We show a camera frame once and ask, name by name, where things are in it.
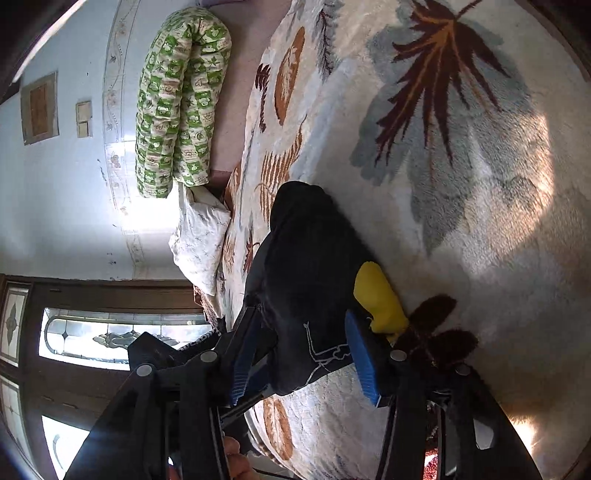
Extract yellow cloth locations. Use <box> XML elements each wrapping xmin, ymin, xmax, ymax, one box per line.
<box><xmin>353</xmin><ymin>261</ymin><xmax>410</xmax><ymax>335</ymax></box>

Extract pink bedsheet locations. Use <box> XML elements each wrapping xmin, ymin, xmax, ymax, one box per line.
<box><xmin>203</xmin><ymin>0</ymin><xmax>296</xmax><ymax>185</ymax></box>

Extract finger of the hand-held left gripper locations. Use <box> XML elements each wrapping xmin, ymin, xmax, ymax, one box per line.
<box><xmin>221</xmin><ymin>320</ymin><xmax>280</xmax><ymax>423</ymax></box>

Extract leaf-print fleece blanket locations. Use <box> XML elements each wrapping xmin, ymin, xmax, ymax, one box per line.
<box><xmin>198</xmin><ymin>0</ymin><xmax>591</xmax><ymax>480</ymax></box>

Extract framed wall panel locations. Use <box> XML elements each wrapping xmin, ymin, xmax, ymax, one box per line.
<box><xmin>21</xmin><ymin>71</ymin><xmax>60</xmax><ymax>146</ymax></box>

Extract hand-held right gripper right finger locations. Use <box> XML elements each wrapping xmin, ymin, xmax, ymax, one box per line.
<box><xmin>344</xmin><ymin>308</ymin><xmax>543</xmax><ymax>480</ymax></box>

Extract dark pants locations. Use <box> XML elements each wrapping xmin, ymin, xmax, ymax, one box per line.
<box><xmin>243</xmin><ymin>181</ymin><xmax>407</xmax><ymax>395</ymax></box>

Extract person's left hand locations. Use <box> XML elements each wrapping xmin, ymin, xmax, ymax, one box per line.
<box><xmin>223</xmin><ymin>435</ymin><xmax>258</xmax><ymax>480</ymax></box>

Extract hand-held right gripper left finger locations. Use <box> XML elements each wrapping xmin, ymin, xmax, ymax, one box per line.
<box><xmin>65</xmin><ymin>307</ymin><xmax>262</xmax><ymax>480</ymax></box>

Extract green patterned folded quilt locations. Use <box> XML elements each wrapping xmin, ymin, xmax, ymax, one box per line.
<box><xmin>135</xmin><ymin>7</ymin><xmax>233</xmax><ymax>199</ymax></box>

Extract stained-glass wooden door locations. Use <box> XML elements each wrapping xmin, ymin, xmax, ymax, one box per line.
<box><xmin>0</xmin><ymin>274</ymin><xmax>222</xmax><ymax>480</ymax></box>

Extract white pillow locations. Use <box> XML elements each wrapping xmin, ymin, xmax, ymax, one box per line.
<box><xmin>168</xmin><ymin>185</ymin><xmax>232</xmax><ymax>296</ymax></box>

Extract beige wall switch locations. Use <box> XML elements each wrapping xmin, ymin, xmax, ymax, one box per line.
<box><xmin>76</xmin><ymin>98</ymin><xmax>93</xmax><ymax>139</ymax></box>

